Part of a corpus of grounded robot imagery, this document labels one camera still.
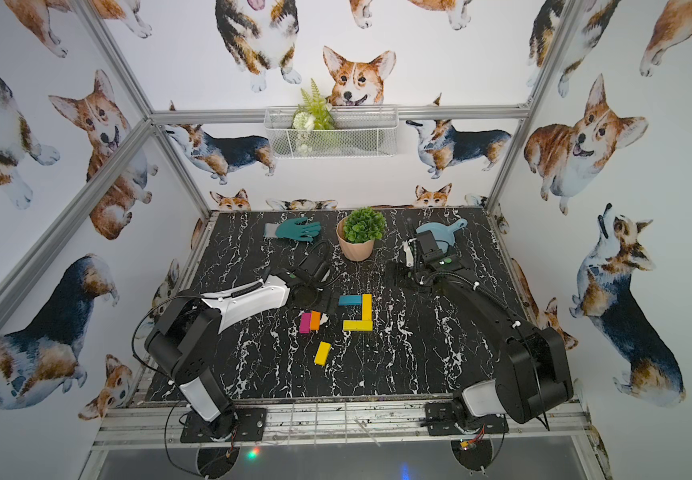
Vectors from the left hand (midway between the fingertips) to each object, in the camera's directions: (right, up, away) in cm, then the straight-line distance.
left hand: (329, 298), depth 92 cm
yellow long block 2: (+9, -8, -2) cm, 12 cm away
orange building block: (-4, -7, -1) cm, 8 cm away
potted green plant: (+8, +20, +3) cm, 22 cm away
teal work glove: (-17, +22, +22) cm, 35 cm away
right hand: (+19, +8, -8) cm, 22 cm away
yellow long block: (+12, -4, +3) cm, 13 cm away
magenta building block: (-7, -7, -2) cm, 10 cm away
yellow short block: (-1, -14, -8) cm, 16 cm away
